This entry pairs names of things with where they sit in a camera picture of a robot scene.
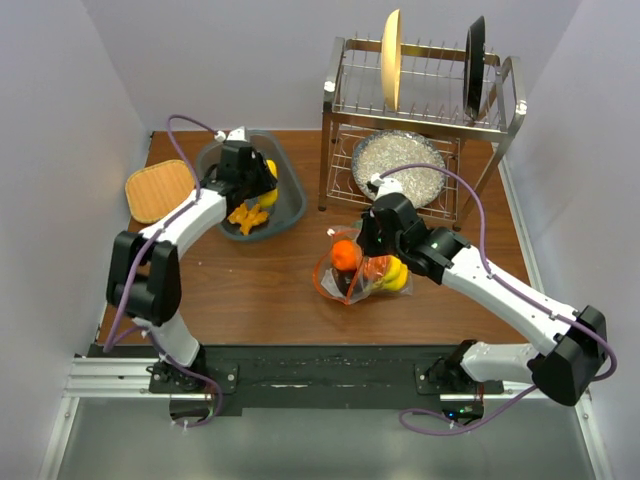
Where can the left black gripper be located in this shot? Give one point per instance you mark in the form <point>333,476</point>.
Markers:
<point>266,180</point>

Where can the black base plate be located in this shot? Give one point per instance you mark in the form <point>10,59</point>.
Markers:
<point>394,377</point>

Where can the woven bamboo coaster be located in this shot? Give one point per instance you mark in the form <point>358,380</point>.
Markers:
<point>155,191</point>

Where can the clear plastic container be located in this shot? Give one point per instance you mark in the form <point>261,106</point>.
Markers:
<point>291,201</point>

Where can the steel dish rack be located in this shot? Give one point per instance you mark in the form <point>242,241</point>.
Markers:
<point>431,104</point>

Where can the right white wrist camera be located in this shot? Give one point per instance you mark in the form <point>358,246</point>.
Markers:
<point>380,186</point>

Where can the orange fake food piece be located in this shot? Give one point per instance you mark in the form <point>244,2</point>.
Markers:
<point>246,218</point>

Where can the beige wooden plate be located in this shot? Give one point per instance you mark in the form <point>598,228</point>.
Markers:
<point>391,58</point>

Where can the green yellow fake fruit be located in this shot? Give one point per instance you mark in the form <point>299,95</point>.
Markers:
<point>396,276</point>

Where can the clear zip top bag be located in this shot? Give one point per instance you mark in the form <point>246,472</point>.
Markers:
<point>351,287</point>

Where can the aluminium rail frame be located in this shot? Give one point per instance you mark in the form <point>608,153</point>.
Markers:
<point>126,423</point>

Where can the orange fake fruit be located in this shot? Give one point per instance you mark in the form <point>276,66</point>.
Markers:
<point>345,255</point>

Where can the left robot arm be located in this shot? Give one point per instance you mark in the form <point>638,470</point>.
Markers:
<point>144,281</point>

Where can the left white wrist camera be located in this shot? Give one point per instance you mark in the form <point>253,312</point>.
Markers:
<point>237,134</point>

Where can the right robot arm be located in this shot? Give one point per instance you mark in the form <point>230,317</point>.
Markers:
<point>565,347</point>

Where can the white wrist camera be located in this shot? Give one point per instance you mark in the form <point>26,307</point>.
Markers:
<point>380,186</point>
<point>237,134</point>

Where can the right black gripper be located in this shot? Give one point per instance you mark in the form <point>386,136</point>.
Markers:
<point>364,238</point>

